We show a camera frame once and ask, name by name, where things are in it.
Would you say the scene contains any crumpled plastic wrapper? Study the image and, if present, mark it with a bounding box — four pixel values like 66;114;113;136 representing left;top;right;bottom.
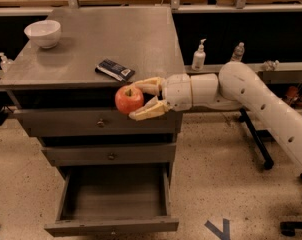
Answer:
262;60;280;71

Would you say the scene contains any grey drawer cabinet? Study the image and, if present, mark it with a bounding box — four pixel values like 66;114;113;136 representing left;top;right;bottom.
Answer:
0;6;189;185

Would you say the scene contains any white pump bottle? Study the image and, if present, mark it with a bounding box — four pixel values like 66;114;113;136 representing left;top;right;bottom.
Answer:
191;39;206;71

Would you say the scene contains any black caster base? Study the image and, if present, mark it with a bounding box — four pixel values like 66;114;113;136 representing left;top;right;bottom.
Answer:
280;221;302;237

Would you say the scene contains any small sanitizer pump bottle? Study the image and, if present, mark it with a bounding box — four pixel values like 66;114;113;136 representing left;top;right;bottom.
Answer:
0;52;13;72

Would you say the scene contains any dark snack packet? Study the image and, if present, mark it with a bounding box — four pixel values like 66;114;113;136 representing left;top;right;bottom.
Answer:
95;59;135;82

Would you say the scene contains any white bowl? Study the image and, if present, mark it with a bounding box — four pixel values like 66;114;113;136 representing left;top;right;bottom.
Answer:
24;20;61;49

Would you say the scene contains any middle drawer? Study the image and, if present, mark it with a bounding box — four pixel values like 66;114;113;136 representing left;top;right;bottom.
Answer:
42;143;176;167

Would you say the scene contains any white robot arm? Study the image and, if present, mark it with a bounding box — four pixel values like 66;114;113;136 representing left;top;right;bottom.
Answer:
129;61;302;170

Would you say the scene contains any top drawer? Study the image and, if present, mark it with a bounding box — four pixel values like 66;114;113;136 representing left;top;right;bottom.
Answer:
14;108;182;137

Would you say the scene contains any orange bottle left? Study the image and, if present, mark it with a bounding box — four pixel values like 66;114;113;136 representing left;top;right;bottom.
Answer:
283;86;298;105

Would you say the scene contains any open bottom drawer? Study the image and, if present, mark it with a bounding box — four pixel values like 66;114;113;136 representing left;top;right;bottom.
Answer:
44;164;179;237

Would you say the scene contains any black table leg frame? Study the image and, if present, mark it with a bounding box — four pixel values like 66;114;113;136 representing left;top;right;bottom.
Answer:
238;105;302;171

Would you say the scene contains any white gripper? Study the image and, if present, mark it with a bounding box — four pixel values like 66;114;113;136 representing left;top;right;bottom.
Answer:
129;74;192;121

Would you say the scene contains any clear water bottle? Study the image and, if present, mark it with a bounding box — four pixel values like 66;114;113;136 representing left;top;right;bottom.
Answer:
231;42;245;62

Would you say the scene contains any red apple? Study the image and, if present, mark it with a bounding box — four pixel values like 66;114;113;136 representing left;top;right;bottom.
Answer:
115;85;144;114

